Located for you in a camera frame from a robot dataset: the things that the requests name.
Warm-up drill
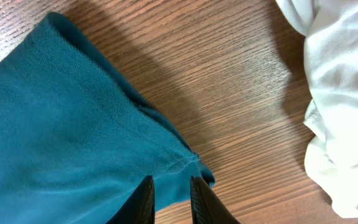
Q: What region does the red and white garment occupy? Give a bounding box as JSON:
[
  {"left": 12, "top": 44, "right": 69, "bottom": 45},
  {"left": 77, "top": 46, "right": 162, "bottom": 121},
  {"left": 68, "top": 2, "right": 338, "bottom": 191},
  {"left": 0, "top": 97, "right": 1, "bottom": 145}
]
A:
[{"left": 277, "top": 0, "right": 358, "bottom": 218}]

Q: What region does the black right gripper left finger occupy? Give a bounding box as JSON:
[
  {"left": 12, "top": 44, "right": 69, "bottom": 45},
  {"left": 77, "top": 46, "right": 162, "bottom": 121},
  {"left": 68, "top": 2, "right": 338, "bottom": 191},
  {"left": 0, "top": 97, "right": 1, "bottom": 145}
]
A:
[{"left": 106, "top": 175, "right": 155, "bottom": 224}]

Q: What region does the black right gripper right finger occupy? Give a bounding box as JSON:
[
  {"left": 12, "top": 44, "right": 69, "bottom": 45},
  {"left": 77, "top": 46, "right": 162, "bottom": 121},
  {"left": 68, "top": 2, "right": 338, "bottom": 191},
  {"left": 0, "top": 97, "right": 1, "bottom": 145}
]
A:
[{"left": 190, "top": 177, "right": 240, "bottom": 224}]

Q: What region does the blue polo shirt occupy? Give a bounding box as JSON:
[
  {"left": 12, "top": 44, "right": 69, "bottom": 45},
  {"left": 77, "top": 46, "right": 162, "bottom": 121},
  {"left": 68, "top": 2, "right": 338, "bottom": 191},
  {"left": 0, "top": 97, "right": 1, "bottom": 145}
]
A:
[{"left": 0, "top": 12, "right": 214, "bottom": 223}]

